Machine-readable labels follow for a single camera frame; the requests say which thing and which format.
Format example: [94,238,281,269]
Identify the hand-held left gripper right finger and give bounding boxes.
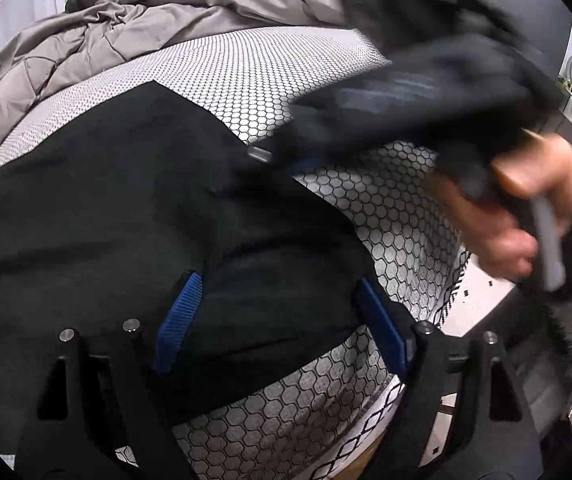
[356,277,542,480]

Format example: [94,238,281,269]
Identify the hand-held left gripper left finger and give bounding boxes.
[13,270,204,480]

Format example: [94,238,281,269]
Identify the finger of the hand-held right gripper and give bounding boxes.
[248,140,327,176]

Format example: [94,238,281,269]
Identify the black pants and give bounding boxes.
[0,80,392,456]

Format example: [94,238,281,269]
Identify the person's right hand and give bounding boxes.
[435,135,572,282]

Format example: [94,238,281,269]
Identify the white hexagon-patterned mattress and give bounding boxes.
[0,25,472,480]

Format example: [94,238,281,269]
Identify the grey quilted duvet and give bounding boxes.
[0,0,362,186]

